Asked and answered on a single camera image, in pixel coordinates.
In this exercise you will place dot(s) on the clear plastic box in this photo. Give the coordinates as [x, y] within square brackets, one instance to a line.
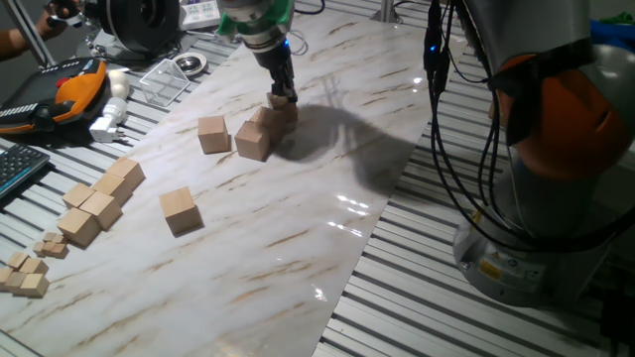
[164, 82]

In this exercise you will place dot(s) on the white egg shaped object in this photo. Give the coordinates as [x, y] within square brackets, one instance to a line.
[119, 83]

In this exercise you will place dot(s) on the bare person forearm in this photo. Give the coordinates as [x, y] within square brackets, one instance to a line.
[15, 42]

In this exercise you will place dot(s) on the green cloth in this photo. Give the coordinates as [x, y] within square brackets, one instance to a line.
[620, 18]

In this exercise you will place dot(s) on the aluminium frame post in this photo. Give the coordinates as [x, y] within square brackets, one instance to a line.
[30, 32]
[387, 11]

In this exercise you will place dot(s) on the white marble pattern sheet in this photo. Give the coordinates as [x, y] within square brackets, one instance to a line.
[248, 248]

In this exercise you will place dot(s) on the medium wooden cube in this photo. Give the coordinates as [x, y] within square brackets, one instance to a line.
[34, 266]
[15, 282]
[5, 276]
[35, 285]
[17, 259]

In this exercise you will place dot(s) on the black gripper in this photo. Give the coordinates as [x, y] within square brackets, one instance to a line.
[275, 59]

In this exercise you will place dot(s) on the blue bag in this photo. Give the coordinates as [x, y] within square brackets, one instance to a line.
[612, 32]

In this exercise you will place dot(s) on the white black handheld device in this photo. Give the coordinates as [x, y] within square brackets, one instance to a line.
[72, 21]

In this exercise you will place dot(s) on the white power strip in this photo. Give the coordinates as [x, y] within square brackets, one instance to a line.
[198, 12]

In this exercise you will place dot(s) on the bare person hand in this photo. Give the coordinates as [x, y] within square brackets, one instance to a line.
[49, 25]

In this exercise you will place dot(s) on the black orange teach pendant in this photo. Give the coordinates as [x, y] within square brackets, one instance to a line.
[49, 96]

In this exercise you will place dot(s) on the tiny wooden cube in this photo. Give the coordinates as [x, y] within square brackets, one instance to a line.
[49, 236]
[58, 251]
[60, 239]
[38, 248]

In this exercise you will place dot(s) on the black computer keyboard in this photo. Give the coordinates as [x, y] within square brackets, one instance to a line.
[20, 168]

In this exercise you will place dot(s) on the white plug adapter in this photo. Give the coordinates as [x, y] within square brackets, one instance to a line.
[109, 119]

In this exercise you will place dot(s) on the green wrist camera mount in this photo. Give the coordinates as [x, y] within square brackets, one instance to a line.
[280, 12]

